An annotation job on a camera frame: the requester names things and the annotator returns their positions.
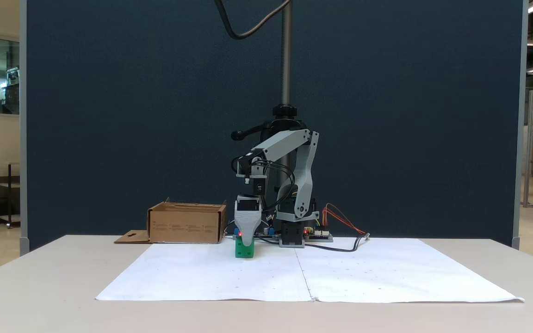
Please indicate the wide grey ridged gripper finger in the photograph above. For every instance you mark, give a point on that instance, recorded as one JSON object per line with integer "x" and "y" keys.
{"x": 248, "y": 224}

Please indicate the green dice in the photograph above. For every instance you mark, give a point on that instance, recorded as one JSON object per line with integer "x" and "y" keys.
{"x": 248, "y": 252}

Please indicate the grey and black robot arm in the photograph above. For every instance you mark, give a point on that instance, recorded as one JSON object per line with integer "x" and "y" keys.
{"x": 303, "y": 175}

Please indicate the blue circuit board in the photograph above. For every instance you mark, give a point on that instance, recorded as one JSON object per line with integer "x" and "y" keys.
{"x": 269, "y": 235}

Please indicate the white paper sheet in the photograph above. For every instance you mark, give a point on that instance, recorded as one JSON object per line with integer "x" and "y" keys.
{"x": 387, "y": 273}
{"x": 211, "y": 273}

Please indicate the brown cardboard box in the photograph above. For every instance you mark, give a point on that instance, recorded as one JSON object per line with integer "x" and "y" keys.
{"x": 183, "y": 226}

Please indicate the dark blue partition panel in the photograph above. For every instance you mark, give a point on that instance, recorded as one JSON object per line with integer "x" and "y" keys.
{"x": 155, "y": 115}

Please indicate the framed wall window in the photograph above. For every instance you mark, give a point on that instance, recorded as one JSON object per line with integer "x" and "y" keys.
{"x": 5, "y": 69}

